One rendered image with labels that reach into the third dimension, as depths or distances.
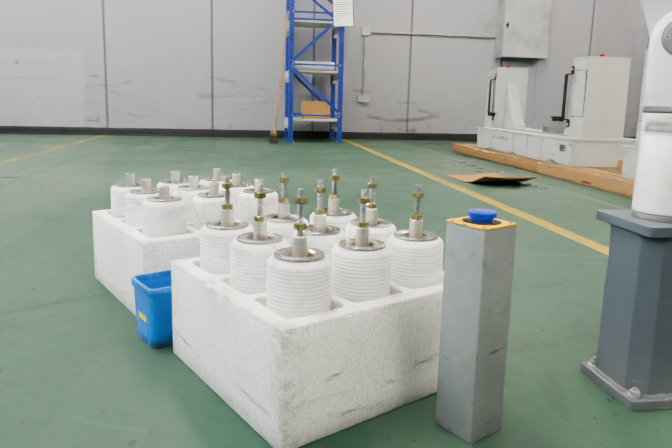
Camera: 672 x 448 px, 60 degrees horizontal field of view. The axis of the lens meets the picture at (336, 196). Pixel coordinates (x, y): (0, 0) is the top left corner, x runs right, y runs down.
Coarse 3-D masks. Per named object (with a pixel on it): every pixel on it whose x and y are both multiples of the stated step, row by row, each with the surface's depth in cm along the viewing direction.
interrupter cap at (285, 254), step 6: (276, 252) 85; (282, 252) 85; (288, 252) 86; (312, 252) 86; (318, 252) 86; (324, 252) 86; (276, 258) 83; (282, 258) 82; (288, 258) 82; (294, 258) 82; (300, 258) 82; (306, 258) 82; (312, 258) 83; (318, 258) 82
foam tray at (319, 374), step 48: (192, 288) 99; (432, 288) 94; (192, 336) 100; (240, 336) 85; (288, 336) 76; (336, 336) 81; (384, 336) 87; (432, 336) 94; (240, 384) 87; (288, 384) 77; (336, 384) 83; (384, 384) 90; (432, 384) 95; (288, 432) 79
